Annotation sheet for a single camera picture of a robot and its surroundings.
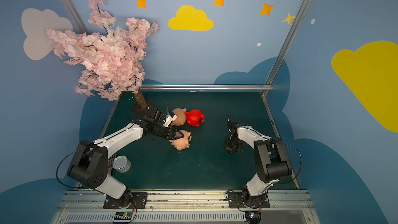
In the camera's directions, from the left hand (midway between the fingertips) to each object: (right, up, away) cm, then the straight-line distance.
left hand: (179, 133), depth 87 cm
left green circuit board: (-25, -38, -14) cm, 48 cm away
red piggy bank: (+9, +8, +12) cm, 17 cm away
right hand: (+32, -10, +5) cm, 34 cm away
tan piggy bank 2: (+2, -6, -1) cm, 6 cm away
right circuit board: (+38, -39, -13) cm, 56 cm away
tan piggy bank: (0, +10, +12) cm, 15 cm away
